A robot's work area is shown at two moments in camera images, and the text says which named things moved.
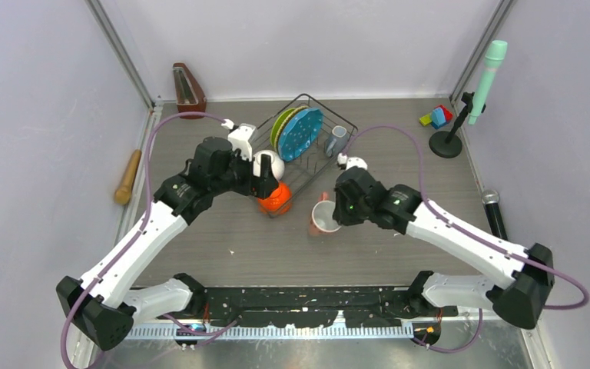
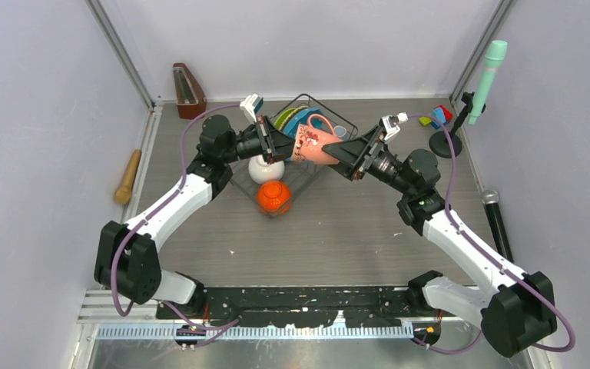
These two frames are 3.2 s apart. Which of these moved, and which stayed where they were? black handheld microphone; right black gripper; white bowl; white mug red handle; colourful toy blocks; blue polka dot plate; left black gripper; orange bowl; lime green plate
Moved: right black gripper; left black gripper; white mug red handle
Stayed: black handheld microphone; blue polka dot plate; white bowl; lime green plate; orange bowl; colourful toy blocks
